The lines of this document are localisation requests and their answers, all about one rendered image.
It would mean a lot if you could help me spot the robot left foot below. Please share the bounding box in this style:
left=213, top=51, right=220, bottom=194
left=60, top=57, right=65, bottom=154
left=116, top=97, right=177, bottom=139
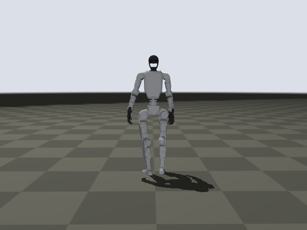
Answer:
left=143, top=170, right=153, bottom=175

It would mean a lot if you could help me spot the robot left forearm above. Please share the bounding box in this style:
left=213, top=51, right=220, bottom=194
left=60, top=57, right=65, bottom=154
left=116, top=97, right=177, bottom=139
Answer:
left=128, top=90, right=136, bottom=110

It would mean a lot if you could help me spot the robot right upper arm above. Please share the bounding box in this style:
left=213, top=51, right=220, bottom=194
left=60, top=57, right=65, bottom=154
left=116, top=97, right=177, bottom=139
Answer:
left=162, top=73, right=172, bottom=97

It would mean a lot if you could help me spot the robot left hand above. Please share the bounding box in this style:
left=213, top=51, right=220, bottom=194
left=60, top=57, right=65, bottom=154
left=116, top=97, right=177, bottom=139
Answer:
left=127, top=107, right=132, bottom=124

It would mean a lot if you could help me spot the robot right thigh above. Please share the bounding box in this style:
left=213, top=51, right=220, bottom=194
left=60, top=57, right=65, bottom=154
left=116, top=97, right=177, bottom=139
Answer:
left=159, top=108, right=168, bottom=146

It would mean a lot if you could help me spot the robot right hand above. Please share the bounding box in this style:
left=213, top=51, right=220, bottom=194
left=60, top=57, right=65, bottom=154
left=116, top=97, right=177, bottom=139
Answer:
left=168, top=109, right=174, bottom=125

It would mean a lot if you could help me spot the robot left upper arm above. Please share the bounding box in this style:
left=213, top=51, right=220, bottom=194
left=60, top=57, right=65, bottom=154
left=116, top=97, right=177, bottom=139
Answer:
left=132, top=73, right=144, bottom=96

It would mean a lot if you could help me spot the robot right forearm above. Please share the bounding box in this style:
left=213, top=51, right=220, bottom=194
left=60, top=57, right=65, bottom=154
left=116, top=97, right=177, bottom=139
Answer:
left=167, top=92, right=174, bottom=112

